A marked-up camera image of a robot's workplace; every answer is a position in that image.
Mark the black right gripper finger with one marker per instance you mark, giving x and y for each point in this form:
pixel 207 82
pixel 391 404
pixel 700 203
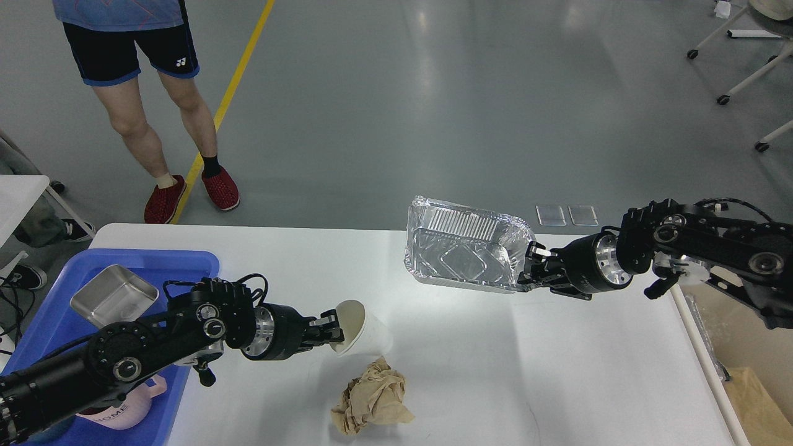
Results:
pixel 553 281
pixel 540 259

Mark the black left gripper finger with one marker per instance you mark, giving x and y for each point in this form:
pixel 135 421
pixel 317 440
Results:
pixel 327 322
pixel 315 340

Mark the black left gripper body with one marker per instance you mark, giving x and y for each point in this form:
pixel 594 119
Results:
pixel 280 332

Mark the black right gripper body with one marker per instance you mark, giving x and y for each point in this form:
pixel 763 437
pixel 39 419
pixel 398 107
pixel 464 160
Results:
pixel 591 266

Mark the white paper cup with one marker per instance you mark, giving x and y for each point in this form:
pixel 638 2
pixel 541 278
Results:
pixel 364 334

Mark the brown paper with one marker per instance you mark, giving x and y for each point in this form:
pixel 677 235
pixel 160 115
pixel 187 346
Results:
pixel 375 397

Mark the aluminium foil tray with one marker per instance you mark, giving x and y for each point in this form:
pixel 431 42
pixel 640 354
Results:
pixel 464 247

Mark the pink mug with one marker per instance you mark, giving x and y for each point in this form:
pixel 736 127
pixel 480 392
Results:
pixel 132 410

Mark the small stainless steel tray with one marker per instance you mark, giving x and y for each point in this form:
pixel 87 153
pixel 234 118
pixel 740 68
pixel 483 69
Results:
pixel 116 294

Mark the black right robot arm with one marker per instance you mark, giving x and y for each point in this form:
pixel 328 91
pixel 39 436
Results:
pixel 758 252

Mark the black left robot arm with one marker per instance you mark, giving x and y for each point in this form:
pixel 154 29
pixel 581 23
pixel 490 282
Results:
pixel 101 369

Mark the clear floor plate left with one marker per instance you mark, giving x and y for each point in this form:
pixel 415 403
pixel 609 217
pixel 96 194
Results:
pixel 551 215

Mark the beige plastic bin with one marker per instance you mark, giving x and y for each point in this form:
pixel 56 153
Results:
pixel 749 366

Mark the blue plastic tray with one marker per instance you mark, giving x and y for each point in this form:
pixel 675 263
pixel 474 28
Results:
pixel 55 323

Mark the black sneaker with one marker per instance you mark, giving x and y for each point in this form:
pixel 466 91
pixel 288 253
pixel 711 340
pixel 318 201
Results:
pixel 27 277

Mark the white rolling chair base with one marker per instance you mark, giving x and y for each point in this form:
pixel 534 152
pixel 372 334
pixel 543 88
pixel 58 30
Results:
pixel 744 61

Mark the white side table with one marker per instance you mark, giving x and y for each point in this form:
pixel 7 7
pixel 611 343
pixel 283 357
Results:
pixel 37 224

